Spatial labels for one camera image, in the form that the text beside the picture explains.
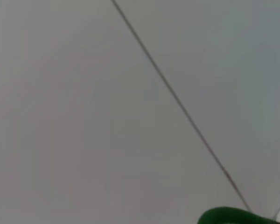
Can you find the beige tote bag green handles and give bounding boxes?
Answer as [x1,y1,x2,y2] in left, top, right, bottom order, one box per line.
[197,197,280,224]

